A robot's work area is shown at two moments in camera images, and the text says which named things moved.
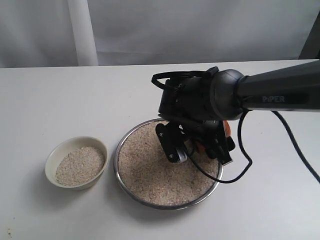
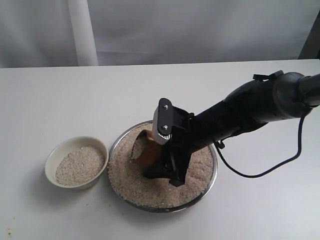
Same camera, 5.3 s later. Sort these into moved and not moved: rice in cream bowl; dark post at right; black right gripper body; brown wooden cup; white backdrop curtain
Moved: brown wooden cup; black right gripper body
Not moved: rice in cream bowl; dark post at right; white backdrop curtain
